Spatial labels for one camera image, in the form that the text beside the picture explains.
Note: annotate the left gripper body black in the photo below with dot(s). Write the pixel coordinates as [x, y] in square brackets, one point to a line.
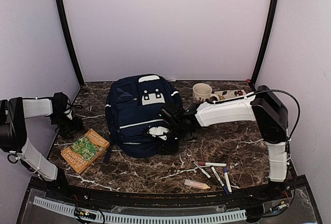
[66, 126]

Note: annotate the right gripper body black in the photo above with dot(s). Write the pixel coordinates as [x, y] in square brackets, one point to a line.
[174, 146]

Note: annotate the orange Treehouse book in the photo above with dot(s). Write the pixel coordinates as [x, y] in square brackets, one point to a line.
[85, 150]

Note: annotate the yellow tip highlighter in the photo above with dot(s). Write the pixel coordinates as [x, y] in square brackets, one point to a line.
[197, 185]

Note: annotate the navy blue student backpack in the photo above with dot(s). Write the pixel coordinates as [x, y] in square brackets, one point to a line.
[132, 106]

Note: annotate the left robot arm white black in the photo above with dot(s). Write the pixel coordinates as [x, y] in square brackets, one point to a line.
[14, 138]

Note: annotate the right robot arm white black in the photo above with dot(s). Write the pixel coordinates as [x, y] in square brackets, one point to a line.
[261, 106]

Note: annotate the red cap white marker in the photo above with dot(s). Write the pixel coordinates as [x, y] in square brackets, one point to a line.
[212, 164]

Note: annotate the black white marker middle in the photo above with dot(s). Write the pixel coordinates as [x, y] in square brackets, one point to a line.
[217, 176]

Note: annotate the black cap white marker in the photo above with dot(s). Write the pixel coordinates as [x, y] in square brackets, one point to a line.
[202, 170]

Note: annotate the blue cap white marker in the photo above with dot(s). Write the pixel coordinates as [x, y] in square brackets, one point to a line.
[226, 176]

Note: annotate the cream floral ceramic mug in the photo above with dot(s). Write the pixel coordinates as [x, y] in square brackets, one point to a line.
[203, 92]

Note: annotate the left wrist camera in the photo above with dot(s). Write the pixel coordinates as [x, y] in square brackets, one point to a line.
[68, 113]

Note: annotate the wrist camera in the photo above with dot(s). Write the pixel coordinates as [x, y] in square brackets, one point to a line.
[68, 113]
[156, 133]

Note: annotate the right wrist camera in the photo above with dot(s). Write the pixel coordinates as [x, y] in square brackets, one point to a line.
[156, 133]

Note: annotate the black front rail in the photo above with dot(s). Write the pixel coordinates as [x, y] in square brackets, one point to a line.
[89, 192]

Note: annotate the white slotted cable duct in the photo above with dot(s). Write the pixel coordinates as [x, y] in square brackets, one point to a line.
[121, 214]

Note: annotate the left black frame post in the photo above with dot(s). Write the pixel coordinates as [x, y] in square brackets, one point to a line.
[68, 40]

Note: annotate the black frame post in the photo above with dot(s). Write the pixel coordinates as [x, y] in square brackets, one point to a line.
[265, 40]
[68, 40]

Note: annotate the right black frame post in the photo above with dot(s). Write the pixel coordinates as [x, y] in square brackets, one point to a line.
[265, 40]

